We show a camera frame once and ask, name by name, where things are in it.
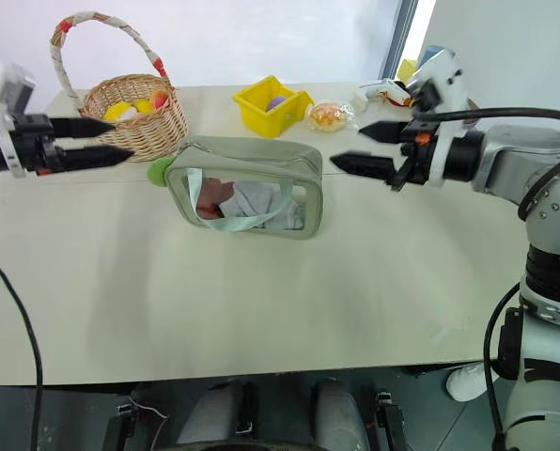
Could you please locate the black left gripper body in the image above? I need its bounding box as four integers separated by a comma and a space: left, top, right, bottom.
9, 114, 61, 178

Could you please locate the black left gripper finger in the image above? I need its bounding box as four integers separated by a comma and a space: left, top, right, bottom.
56, 146, 136, 172
49, 117, 117, 140

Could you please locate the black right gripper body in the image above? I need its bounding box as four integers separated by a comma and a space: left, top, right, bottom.
384, 118, 440, 192

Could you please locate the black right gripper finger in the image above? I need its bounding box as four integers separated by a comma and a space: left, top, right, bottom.
330, 150, 396, 182
358, 120, 410, 145

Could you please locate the clear green-trimmed pouch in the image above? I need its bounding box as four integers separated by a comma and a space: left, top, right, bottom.
163, 134, 325, 242

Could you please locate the yellow plush toy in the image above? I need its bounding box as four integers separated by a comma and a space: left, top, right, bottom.
101, 98, 155, 124

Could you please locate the white glue gun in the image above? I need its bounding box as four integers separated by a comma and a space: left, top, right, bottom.
351, 78, 415, 112

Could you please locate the plastic wrapped bread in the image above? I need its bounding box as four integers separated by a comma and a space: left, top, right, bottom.
306, 100, 357, 133

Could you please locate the yellow block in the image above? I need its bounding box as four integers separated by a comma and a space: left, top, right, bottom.
395, 57, 418, 83

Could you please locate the green round plush piece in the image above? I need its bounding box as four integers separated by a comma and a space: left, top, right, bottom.
146, 156, 176, 188

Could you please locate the pink orange plush toy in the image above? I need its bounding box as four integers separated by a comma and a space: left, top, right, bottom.
148, 89, 171, 111

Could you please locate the blue block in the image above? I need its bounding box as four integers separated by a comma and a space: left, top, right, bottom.
417, 44, 446, 68

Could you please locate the yellow plastic bin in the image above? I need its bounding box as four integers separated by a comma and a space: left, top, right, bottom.
231, 74, 316, 139

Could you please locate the grey folded cloth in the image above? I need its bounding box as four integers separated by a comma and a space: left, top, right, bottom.
215, 179, 306, 232

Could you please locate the pink soft item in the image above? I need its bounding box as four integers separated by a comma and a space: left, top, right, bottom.
195, 177, 237, 222

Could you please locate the white rounded object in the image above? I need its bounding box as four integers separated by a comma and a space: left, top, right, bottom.
444, 363, 500, 403

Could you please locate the grey rounded shape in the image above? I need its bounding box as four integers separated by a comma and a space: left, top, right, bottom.
306, 377, 374, 451
175, 379, 263, 448

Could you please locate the wicker basket with handle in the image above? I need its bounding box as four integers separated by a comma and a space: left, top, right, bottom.
50, 11, 191, 163

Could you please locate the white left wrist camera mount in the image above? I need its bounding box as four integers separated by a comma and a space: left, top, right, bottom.
0, 60, 38, 179

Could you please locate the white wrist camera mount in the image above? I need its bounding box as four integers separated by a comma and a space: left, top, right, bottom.
0, 60, 38, 179
407, 48, 472, 190

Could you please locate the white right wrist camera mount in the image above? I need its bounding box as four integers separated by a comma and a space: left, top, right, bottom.
407, 48, 472, 190

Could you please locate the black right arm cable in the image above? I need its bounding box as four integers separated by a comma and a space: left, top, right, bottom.
410, 106, 560, 223
482, 280, 525, 451

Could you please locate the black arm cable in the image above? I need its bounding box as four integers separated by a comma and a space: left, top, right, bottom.
482, 280, 525, 451
410, 106, 560, 223
0, 238, 45, 451

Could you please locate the dark window frame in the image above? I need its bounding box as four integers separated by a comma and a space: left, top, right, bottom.
378, 0, 425, 84

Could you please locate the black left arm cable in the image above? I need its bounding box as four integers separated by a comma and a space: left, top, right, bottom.
0, 238, 45, 451

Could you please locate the black bracket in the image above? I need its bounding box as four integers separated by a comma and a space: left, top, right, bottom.
373, 389, 406, 451
102, 400, 138, 451

